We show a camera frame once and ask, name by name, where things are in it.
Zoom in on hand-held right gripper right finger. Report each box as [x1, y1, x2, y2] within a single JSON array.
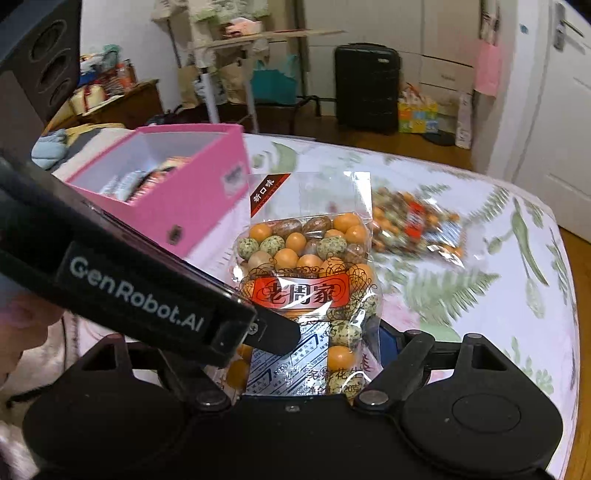
[[353, 320, 513, 410]]

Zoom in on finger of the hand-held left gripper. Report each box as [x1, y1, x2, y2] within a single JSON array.
[[241, 305, 302, 357]]

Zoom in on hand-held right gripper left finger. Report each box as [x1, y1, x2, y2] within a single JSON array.
[[78, 333, 234, 411]]

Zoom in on clear coated peanut bag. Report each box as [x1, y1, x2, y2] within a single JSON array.
[[232, 170, 382, 398], [372, 186, 465, 265]]

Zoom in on pink storage box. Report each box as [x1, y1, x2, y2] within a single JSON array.
[[51, 124, 252, 278]]

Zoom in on person's left hand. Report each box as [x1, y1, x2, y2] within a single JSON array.
[[0, 294, 64, 385]]

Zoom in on snack packets in box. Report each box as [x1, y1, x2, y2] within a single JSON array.
[[98, 154, 193, 205]]

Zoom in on light blue clothes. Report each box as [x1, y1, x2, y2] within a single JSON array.
[[31, 129, 68, 170]]

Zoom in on wooden nightstand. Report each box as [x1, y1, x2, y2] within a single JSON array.
[[80, 80, 165, 131]]

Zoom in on white fluffy blanket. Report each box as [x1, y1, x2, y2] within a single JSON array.
[[0, 318, 85, 480]]

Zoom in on yellow green carton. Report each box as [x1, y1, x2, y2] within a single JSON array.
[[398, 84, 439, 134]]

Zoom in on tall white box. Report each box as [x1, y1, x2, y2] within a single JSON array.
[[455, 92, 475, 150]]

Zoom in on teal bag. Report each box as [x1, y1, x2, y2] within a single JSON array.
[[250, 54, 299, 105]]

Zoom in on black suitcase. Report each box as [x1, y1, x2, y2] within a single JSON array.
[[334, 43, 401, 136]]

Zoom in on white lace cloth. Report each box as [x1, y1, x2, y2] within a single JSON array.
[[152, 0, 269, 25]]

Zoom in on wooden rack slat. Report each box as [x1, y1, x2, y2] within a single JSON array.
[[196, 28, 348, 51]]

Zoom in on white door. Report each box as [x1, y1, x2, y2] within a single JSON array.
[[512, 0, 591, 205]]

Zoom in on pink hanging bag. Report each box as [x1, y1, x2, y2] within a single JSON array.
[[475, 41, 502, 97]]

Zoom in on metal door handle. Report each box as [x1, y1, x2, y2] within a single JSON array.
[[553, 2, 585, 51]]

